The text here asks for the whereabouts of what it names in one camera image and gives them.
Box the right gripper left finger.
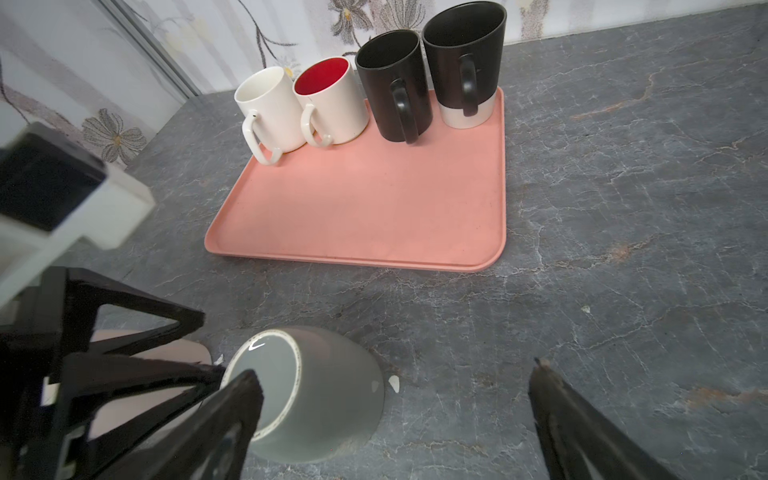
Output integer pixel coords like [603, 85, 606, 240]
[99, 370, 264, 479]

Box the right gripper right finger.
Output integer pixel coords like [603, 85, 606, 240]
[528, 358, 677, 479]

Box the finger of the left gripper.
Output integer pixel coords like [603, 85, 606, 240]
[17, 351, 227, 480]
[39, 266, 205, 360]

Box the small grey upside-down mug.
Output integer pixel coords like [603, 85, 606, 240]
[222, 326, 385, 464]

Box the cream ribbed mug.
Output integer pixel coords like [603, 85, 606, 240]
[234, 66, 306, 166]

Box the white mug red inside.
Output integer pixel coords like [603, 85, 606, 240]
[293, 57, 370, 148]

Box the black mug white rim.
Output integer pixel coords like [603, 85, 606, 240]
[355, 29, 433, 144]

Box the grey mug white base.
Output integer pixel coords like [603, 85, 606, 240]
[422, 1, 507, 129]

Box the white ceramic chip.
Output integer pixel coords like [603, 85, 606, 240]
[388, 375, 401, 393]

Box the pink rectangular tray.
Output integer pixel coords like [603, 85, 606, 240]
[204, 94, 507, 272]

